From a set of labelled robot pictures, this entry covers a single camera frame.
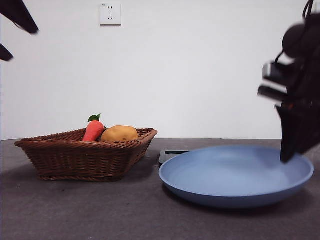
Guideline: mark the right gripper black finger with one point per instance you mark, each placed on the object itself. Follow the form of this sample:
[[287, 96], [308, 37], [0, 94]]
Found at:
[[287, 135], [310, 130]]

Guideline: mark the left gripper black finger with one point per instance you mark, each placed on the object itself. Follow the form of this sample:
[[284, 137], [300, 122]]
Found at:
[[17, 13], [5, 55]]

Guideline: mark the round blue plate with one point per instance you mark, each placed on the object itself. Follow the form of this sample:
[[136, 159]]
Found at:
[[225, 180]]

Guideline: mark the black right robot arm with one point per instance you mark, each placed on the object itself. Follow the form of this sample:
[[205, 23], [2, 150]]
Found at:
[[297, 37]]

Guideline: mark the orange carrot with green leaf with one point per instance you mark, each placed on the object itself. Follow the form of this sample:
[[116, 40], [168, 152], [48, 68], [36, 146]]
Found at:
[[93, 131]]

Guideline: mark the black rectangular tray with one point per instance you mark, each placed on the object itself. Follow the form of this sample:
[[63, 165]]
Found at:
[[165, 157]]

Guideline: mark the brown wicker basket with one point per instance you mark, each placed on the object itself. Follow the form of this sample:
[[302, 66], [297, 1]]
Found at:
[[75, 160]]

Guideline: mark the yellow-brown potato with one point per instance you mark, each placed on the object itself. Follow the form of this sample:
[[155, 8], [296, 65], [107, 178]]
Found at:
[[120, 133]]

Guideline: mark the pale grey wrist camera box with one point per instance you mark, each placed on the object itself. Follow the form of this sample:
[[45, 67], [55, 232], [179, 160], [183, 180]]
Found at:
[[268, 71]]

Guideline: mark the white wall power socket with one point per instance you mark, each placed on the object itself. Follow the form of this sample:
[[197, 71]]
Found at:
[[110, 13]]

